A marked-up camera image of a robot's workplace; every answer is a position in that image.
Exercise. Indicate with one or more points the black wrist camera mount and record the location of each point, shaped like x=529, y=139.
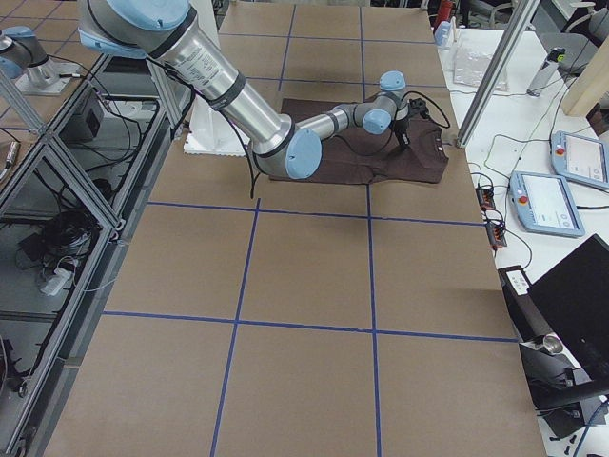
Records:
x=418, y=107

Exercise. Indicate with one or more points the white power strip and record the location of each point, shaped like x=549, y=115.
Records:
x=56, y=281

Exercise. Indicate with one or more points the aluminium frame rack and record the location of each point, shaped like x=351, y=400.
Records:
x=79, y=167

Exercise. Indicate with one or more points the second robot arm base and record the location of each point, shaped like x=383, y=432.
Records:
x=29, y=67

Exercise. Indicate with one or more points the black box with label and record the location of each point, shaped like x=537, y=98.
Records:
x=526, y=317

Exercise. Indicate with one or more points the clear plastic bag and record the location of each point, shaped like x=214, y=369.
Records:
x=469, y=64

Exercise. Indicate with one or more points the lower teach pendant tablet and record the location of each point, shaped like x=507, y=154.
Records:
x=545, y=205

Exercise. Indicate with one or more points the brown t-shirt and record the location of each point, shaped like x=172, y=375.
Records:
x=356, y=157

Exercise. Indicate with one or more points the orange black connector board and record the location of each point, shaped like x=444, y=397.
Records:
x=493, y=219

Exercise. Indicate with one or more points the red cylinder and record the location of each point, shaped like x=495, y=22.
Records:
x=444, y=11

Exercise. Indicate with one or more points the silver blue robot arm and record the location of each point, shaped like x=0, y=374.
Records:
x=168, y=33

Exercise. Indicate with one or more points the teach pendant tablet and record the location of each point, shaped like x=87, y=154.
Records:
x=580, y=159
x=545, y=205

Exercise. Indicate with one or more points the aluminium frame post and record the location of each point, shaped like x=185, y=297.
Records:
x=522, y=14

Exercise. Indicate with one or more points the upper teach pendant tablet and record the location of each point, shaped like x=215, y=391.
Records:
x=580, y=159

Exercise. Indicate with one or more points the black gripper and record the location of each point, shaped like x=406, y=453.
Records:
x=402, y=129

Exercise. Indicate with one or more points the silver metal cup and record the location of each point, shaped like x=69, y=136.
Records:
x=549, y=344

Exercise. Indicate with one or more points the black monitor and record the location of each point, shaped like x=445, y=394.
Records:
x=572, y=297

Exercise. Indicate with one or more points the wooden beam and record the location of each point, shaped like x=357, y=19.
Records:
x=590, y=87

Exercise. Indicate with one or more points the white pedestal column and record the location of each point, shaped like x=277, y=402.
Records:
x=209, y=133

